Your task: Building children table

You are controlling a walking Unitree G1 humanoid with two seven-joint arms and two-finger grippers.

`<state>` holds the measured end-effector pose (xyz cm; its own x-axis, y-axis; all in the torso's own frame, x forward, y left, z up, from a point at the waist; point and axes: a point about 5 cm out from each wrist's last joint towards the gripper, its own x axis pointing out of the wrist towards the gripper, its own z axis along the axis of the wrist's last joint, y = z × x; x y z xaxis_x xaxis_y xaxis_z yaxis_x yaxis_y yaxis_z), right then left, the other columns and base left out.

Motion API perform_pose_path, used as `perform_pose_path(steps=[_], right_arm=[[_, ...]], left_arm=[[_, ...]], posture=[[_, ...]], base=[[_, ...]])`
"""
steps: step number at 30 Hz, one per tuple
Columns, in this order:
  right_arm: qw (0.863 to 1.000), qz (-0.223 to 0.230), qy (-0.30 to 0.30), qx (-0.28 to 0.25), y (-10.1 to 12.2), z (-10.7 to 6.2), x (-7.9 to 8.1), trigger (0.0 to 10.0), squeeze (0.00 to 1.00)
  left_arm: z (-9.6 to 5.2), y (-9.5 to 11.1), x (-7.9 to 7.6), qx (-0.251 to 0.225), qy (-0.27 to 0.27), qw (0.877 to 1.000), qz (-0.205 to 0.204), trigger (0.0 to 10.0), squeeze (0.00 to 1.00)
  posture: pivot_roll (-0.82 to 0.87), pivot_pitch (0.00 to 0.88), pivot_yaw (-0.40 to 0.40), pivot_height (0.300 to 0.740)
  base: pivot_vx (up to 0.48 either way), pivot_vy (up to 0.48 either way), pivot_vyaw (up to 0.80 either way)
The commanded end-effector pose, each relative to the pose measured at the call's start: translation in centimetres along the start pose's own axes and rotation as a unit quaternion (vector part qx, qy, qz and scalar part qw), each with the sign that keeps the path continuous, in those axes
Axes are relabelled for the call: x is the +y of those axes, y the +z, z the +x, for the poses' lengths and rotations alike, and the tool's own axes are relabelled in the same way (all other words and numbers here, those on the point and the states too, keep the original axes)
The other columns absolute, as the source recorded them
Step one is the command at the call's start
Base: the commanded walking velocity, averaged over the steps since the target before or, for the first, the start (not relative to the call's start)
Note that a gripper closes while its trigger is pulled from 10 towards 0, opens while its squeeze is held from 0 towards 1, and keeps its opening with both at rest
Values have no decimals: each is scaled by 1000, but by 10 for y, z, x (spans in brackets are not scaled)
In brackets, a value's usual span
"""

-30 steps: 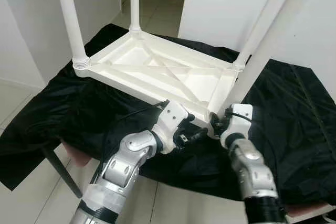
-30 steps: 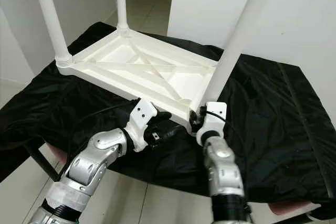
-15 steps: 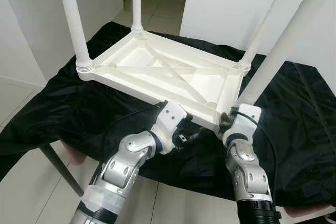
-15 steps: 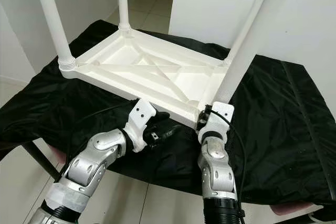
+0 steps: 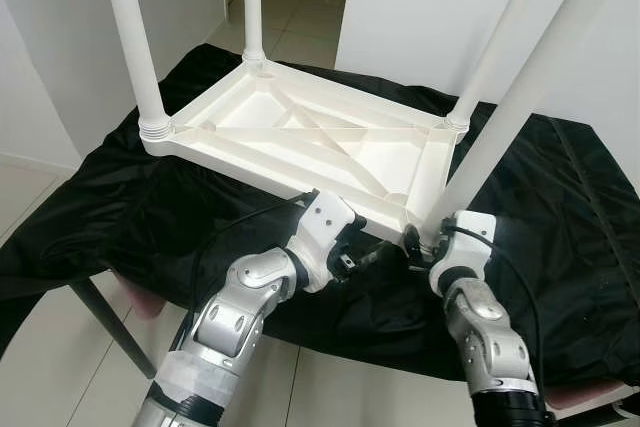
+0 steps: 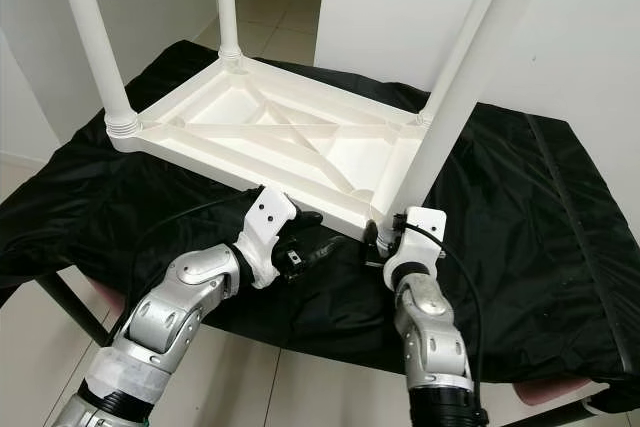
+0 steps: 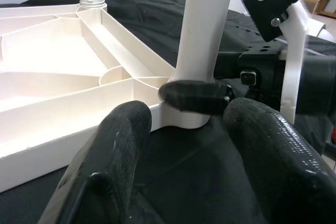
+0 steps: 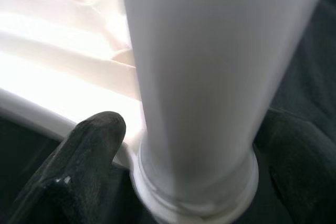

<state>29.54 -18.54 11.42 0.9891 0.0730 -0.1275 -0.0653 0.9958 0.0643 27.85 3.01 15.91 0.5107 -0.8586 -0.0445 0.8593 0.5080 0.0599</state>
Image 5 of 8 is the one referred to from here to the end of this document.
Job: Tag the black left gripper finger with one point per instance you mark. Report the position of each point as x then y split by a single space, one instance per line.
356 222
378 256

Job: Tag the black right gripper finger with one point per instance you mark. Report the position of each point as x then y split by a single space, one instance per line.
410 240

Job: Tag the white plastic table top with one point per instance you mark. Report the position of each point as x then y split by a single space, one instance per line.
270 122

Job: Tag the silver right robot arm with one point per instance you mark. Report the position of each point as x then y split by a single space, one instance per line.
485 337

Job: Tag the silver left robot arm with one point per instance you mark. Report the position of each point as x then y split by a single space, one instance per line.
235 312

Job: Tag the black table cloth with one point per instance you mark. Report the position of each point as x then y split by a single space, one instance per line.
100 217

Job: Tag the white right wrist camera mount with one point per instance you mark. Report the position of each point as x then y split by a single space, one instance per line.
470 232

